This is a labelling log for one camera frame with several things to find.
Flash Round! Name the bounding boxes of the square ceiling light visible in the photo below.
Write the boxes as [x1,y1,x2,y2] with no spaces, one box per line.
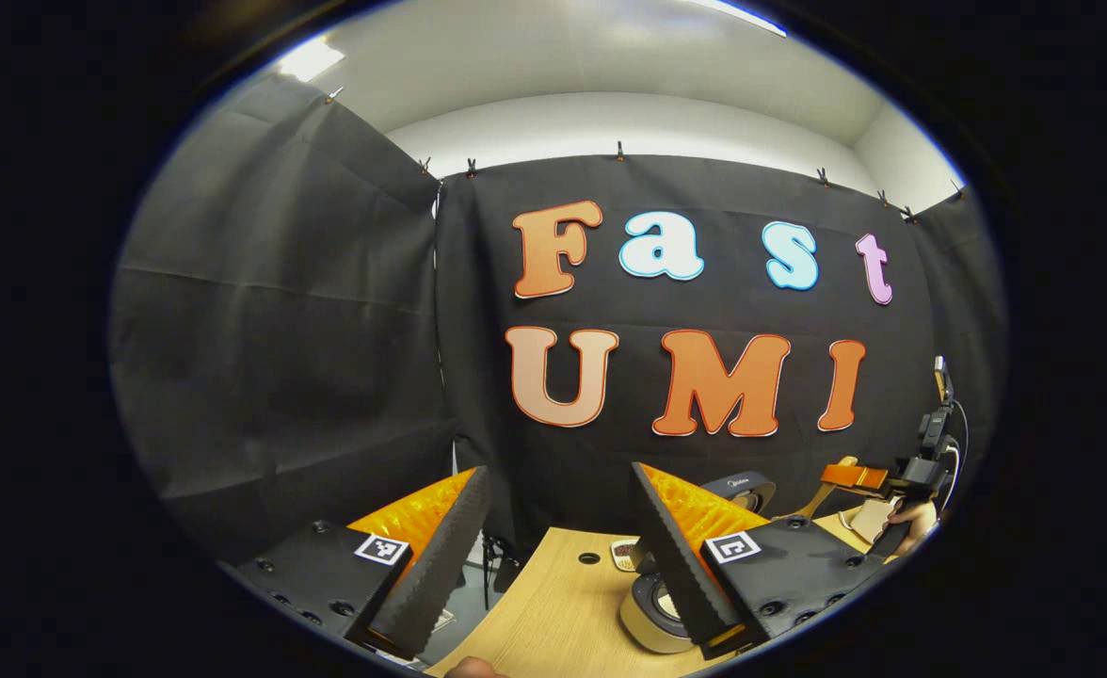
[275,39,346,85]

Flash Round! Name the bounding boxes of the black backdrop cloth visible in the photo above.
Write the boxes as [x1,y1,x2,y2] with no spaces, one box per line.
[109,73,1008,566]

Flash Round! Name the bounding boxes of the long ceiling light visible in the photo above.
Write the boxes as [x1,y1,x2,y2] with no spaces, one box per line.
[683,0,789,38]

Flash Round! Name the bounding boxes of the black metal stand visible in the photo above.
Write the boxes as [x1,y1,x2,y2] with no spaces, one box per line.
[476,531,519,605]

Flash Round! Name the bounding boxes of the dark grey rice cooker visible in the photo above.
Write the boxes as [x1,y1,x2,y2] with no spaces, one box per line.
[618,470,778,654]

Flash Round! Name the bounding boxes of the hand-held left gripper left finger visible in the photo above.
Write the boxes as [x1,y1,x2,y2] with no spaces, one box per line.
[217,465,498,662]

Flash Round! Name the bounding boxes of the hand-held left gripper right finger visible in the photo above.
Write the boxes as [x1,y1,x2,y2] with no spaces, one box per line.
[628,460,886,662]

